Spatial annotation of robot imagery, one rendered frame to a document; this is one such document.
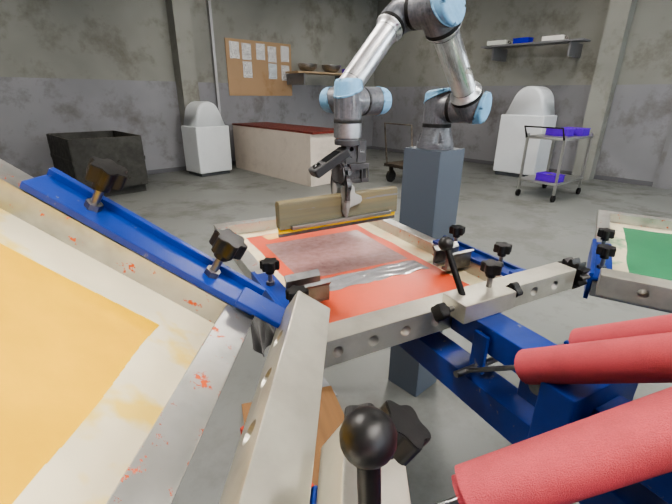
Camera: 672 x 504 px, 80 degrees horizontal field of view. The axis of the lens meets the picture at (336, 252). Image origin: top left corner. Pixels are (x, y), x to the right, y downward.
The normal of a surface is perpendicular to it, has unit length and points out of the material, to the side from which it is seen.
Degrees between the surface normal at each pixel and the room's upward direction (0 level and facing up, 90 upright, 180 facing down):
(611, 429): 31
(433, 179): 90
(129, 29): 90
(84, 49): 90
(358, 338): 90
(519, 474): 40
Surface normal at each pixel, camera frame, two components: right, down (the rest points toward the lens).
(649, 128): -0.74, 0.24
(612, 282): -0.54, 0.30
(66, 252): 0.54, -0.78
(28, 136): 0.67, 0.28
